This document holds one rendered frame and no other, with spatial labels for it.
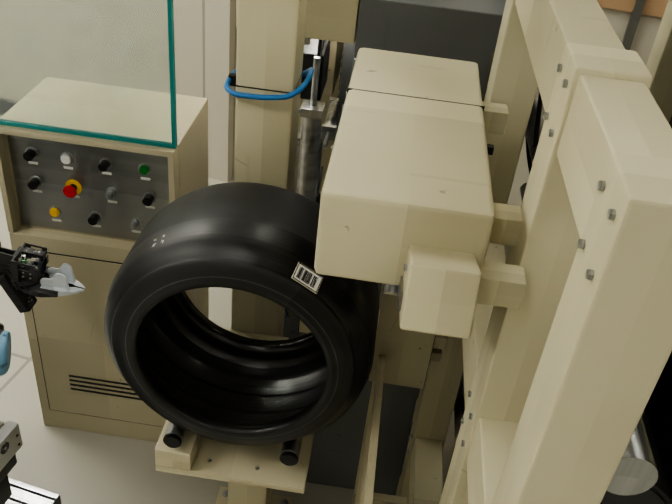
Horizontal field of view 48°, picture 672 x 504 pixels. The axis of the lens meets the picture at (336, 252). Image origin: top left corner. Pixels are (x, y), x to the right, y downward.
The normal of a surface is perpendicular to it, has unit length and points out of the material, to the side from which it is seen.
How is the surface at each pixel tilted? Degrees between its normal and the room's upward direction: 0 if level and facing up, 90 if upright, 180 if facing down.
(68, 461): 0
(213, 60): 90
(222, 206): 12
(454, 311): 72
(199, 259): 44
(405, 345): 90
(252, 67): 90
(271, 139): 90
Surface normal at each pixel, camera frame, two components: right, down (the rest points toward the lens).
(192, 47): -0.29, 0.53
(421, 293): -0.08, 0.28
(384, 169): 0.10, -0.82
